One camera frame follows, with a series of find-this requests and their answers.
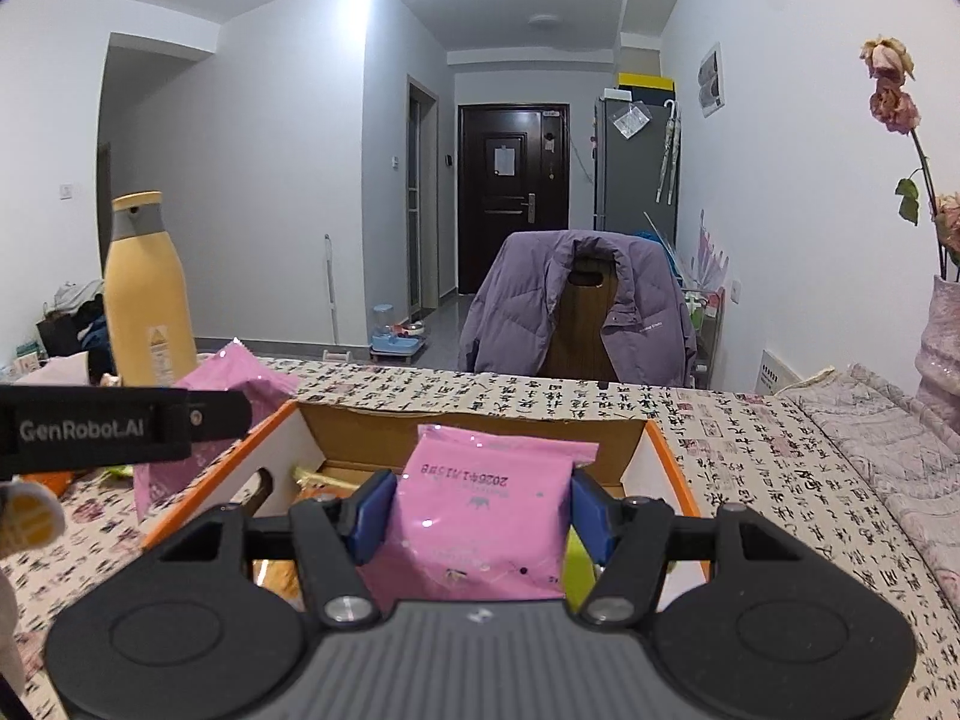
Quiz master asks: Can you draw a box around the grey refrigerator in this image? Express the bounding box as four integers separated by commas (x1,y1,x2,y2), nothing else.
594,86,680,245

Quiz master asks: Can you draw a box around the dried pink roses bouquet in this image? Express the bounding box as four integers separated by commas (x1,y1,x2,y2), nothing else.
859,32,960,280

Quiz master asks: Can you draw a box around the dark entrance door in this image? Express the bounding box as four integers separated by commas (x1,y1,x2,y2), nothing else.
457,104,569,294

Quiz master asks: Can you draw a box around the pink snack bag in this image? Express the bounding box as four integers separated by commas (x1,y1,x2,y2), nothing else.
361,424,599,610
133,340,299,520

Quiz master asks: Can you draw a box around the folded pink quilt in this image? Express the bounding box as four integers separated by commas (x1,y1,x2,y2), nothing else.
779,364,958,595

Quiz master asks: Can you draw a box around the yellow box on refrigerator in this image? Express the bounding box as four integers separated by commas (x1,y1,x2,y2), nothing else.
617,71,675,93

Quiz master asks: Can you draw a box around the yellow thermos bottle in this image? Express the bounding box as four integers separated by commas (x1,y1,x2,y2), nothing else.
104,190,197,387

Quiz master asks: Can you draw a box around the purple down jacket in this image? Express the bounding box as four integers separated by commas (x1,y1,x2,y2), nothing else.
457,231,697,387

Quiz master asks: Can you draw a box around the orange cardboard pumpkin box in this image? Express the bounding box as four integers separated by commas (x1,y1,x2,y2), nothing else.
143,401,698,608

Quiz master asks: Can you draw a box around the orange spicy strips snack bag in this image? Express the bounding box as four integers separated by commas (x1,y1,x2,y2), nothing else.
293,466,359,502

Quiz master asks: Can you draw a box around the wooden chair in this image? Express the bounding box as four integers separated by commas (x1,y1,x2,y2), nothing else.
539,263,617,382

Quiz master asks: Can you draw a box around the pink textured vase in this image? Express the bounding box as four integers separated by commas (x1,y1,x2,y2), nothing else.
914,277,960,431

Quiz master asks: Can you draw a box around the wall electrical panel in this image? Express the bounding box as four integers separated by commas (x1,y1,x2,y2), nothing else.
697,43,726,117

